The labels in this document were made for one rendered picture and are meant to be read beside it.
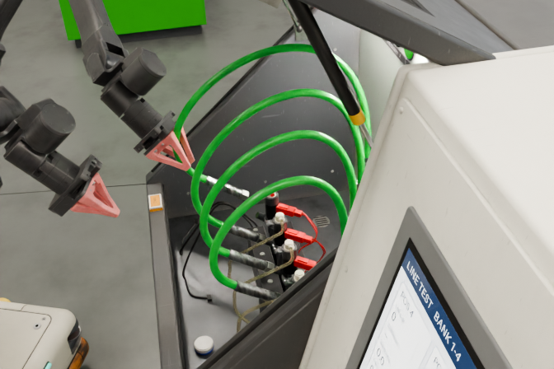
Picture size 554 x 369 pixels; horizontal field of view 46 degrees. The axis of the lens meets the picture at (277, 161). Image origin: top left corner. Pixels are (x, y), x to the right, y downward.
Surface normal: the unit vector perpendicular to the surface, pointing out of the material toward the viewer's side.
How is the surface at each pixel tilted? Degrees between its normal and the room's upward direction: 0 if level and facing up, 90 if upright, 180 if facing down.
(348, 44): 90
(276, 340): 90
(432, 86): 0
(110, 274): 0
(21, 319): 0
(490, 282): 76
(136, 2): 90
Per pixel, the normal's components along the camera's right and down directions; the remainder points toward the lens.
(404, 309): -0.96, -0.05
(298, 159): 0.21, 0.56
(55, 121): 0.69, -0.54
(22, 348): -0.04, -0.82
